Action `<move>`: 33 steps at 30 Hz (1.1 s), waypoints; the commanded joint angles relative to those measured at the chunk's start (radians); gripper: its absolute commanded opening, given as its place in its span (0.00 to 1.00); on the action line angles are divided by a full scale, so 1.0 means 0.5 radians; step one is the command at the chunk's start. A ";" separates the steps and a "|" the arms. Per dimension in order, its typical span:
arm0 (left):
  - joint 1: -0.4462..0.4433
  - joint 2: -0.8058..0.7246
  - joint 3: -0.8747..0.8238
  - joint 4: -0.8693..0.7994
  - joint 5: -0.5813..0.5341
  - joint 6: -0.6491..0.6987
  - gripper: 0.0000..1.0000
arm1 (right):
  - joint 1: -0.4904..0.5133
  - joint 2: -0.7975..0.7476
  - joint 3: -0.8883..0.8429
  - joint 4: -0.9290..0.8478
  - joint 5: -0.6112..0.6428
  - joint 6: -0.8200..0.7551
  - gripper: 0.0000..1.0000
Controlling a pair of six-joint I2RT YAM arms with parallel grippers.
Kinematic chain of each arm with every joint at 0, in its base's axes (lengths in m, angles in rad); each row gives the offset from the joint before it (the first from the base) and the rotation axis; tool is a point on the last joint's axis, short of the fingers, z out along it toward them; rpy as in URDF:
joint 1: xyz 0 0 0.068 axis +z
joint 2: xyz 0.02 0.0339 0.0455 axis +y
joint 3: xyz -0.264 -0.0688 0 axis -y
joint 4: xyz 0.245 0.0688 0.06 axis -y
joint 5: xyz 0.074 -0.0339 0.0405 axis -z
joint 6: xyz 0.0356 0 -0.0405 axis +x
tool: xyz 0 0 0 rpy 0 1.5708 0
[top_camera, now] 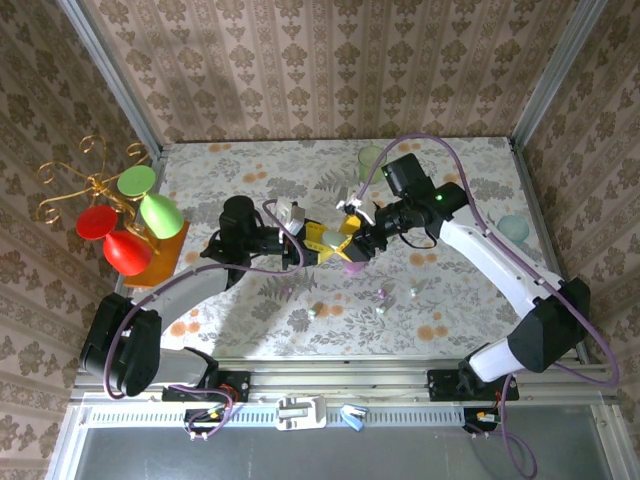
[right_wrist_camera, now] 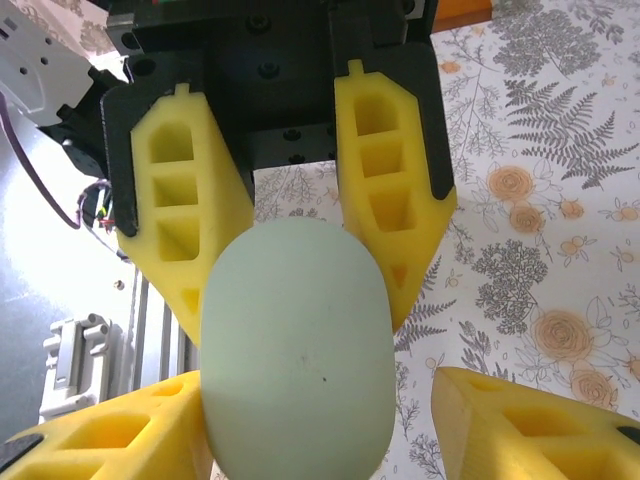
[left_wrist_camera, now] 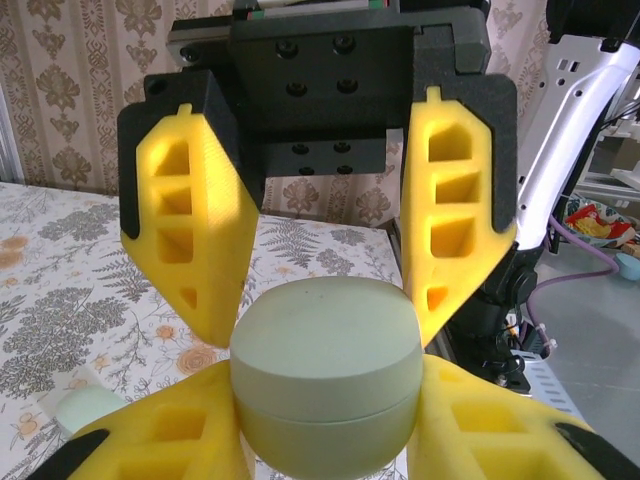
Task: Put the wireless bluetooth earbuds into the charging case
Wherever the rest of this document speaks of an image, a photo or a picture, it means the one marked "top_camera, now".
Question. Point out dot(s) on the blue glass cup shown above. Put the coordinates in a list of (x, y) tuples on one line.
[(512, 230)]

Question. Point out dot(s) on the pink purple cup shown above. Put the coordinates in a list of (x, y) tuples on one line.
[(352, 269)]

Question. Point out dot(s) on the green glass cup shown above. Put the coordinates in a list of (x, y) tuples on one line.
[(367, 170)]

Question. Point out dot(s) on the aluminium frame post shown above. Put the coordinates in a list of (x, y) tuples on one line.
[(112, 75), (556, 75)]

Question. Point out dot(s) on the red wine glass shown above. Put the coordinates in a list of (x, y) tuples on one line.
[(127, 252)]

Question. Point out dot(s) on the green wine glass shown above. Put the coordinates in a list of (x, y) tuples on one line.
[(160, 216)]

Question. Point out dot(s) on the orange wooden base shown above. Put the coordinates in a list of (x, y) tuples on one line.
[(172, 250)]

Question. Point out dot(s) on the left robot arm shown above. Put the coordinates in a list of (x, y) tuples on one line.
[(190, 295)]

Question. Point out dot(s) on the white plastic bracket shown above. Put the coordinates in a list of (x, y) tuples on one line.
[(300, 412)]

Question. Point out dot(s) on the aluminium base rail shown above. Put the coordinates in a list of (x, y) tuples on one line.
[(350, 380)]

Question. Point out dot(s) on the floral tablecloth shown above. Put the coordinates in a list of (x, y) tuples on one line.
[(280, 325)]

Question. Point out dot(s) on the grey metal panel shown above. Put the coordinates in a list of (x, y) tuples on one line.
[(300, 455)]

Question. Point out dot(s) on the mint green earbud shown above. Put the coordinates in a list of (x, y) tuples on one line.
[(312, 313), (414, 291)]

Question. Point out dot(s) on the aluminium table side rail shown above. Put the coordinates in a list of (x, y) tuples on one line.
[(548, 250)]

